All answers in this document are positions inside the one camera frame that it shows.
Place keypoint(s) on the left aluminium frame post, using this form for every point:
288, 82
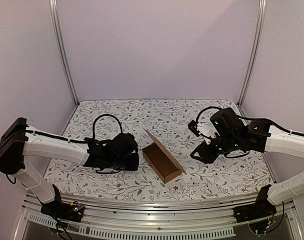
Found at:
53, 6

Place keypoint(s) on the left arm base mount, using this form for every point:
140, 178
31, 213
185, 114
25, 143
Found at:
57, 209

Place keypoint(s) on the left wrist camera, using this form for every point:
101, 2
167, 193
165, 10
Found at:
123, 145

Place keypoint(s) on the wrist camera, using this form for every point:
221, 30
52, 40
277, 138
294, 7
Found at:
123, 145
225, 121

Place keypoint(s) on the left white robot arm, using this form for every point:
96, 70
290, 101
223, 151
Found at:
22, 140

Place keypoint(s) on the front aluminium rail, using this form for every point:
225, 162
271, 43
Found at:
203, 219

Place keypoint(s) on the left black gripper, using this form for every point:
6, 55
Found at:
133, 166

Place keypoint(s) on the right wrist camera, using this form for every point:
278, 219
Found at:
225, 121

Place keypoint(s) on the floral patterned table mat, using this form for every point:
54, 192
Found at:
167, 120

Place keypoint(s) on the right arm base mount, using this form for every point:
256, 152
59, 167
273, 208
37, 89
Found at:
257, 210

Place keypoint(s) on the brown cardboard box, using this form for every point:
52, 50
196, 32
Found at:
161, 160

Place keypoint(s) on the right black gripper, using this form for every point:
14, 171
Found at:
207, 149

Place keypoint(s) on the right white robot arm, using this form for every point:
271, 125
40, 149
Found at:
257, 136

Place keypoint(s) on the right aluminium frame post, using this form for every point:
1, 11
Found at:
254, 52

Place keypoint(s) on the aluminium frame post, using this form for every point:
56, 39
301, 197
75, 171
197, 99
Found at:
53, 6
254, 52

